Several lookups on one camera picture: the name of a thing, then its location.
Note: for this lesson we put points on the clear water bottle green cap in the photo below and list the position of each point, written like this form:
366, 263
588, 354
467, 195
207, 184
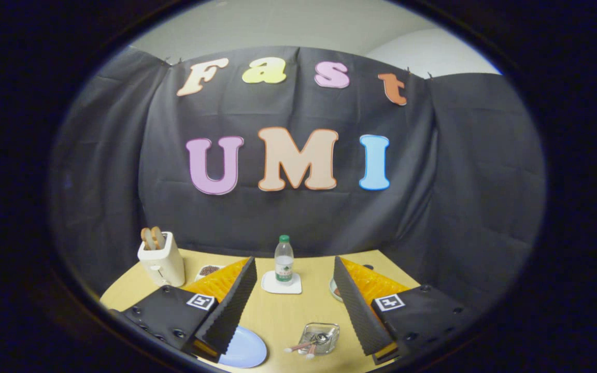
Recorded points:
284, 264

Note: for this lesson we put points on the pale green plate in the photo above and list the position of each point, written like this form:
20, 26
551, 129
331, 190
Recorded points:
331, 285

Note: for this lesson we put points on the white divided snack dish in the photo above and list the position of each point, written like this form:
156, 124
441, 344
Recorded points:
208, 270

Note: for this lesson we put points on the blue plate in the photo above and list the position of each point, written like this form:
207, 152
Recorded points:
246, 349

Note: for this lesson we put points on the black backdrop cloth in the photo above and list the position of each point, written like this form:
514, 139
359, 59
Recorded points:
278, 217

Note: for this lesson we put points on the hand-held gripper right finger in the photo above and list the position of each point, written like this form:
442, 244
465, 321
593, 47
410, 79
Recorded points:
358, 305

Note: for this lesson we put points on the red meat slices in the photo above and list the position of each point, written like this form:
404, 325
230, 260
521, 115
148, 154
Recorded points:
337, 292

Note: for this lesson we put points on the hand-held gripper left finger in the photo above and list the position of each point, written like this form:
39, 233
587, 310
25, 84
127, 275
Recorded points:
228, 305

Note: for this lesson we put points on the white toaster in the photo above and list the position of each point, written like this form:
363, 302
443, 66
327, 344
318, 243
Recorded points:
166, 267

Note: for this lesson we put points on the white coaster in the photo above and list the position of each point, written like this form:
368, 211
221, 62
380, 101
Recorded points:
270, 287

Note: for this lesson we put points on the toast slice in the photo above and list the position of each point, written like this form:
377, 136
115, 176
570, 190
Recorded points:
158, 237
147, 239

